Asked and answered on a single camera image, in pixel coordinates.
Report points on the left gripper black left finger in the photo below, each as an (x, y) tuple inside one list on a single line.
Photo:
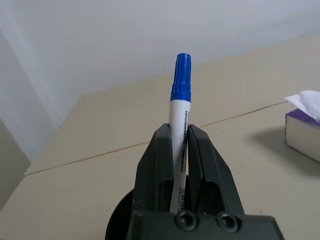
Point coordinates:
[(155, 175)]

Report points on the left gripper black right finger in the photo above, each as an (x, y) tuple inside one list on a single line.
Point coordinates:
[(210, 180)]

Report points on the blue-capped white marker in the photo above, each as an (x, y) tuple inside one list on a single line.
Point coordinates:
[(180, 112)]

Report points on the black plastic cup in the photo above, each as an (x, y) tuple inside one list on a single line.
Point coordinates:
[(120, 220)]

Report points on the purple tissue pack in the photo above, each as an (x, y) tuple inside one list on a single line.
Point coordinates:
[(305, 135)]

